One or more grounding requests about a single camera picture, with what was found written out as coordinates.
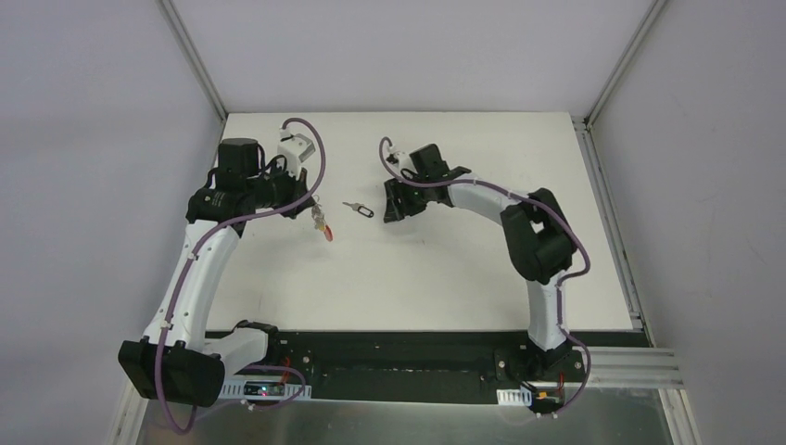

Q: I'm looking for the black tagged key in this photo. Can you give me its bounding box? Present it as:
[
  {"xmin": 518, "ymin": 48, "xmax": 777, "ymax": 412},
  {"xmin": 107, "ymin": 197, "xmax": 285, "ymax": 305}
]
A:
[{"xmin": 344, "ymin": 202, "xmax": 374, "ymax": 218}]

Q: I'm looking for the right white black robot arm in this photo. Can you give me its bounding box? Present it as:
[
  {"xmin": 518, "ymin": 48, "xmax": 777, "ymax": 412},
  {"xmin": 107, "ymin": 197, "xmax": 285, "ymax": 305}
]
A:
[{"xmin": 379, "ymin": 137, "xmax": 579, "ymax": 380}]

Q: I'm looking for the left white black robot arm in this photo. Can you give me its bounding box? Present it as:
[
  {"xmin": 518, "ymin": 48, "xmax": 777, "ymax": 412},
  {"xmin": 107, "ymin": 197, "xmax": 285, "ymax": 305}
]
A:
[{"xmin": 118, "ymin": 133, "xmax": 316, "ymax": 407}]

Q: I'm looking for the left controller board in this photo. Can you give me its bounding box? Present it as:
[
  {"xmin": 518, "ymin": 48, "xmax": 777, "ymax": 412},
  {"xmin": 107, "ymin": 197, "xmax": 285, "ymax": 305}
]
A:
[{"xmin": 243, "ymin": 381, "xmax": 286, "ymax": 400}]

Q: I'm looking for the controller board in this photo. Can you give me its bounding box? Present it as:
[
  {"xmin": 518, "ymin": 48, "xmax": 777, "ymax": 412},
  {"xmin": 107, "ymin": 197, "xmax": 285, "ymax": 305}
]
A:
[
  {"xmin": 243, "ymin": 381, "xmax": 286, "ymax": 400},
  {"xmin": 529, "ymin": 388, "xmax": 564, "ymax": 415}
]

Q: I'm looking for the right controller board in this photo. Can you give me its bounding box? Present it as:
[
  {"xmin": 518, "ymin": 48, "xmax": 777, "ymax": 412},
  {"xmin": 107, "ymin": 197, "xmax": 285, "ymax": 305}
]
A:
[{"xmin": 529, "ymin": 388, "xmax": 564, "ymax": 415}]

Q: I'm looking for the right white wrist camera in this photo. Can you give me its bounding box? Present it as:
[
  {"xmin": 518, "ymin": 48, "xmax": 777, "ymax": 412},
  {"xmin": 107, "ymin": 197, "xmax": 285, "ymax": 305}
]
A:
[{"xmin": 385, "ymin": 151, "xmax": 412, "ymax": 171}]

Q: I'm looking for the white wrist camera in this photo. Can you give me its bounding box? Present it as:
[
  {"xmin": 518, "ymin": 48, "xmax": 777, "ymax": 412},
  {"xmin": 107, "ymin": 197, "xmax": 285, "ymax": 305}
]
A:
[
  {"xmin": 385, "ymin": 151, "xmax": 412, "ymax": 171},
  {"xmin": 276, "ymin": 133, "xmax": 316, "ymax": 179}
]

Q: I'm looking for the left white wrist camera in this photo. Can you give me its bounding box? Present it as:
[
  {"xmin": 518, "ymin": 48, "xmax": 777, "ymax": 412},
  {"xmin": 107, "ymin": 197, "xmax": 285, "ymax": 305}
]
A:
[{"xmin": 276, "ymin": 133, "xmax": 316, "ymax": 179}]

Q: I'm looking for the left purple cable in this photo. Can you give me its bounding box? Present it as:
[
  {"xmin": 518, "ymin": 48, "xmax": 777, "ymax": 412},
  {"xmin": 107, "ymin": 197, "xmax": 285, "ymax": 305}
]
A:
[{"xmin": 154, "ymin": 118, "xmax": 326, "ymax": 436}]

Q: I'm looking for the purple cable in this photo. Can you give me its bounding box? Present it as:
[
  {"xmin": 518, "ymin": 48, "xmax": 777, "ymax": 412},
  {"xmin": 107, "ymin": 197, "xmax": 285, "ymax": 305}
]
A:
[
  {"xmin": 377, "ymin": 135, "xmax": 592, "ymax": 419},
  {"xmin": 154, "ymin": 118, "xmax": 326, "ymax": 436}
]

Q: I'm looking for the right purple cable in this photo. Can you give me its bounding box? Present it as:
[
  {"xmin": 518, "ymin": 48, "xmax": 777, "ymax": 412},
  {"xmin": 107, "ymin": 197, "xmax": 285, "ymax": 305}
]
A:
[{"xmin": 377, "ymin": 135, "xmax": 592, "ymax": 419}]

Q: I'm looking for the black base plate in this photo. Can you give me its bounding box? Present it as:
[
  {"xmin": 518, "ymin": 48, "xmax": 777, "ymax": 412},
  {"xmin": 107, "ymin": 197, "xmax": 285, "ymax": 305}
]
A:
[{"xmin": 209, "ymin": 331, "xmax": 651, "ymax": 405}]

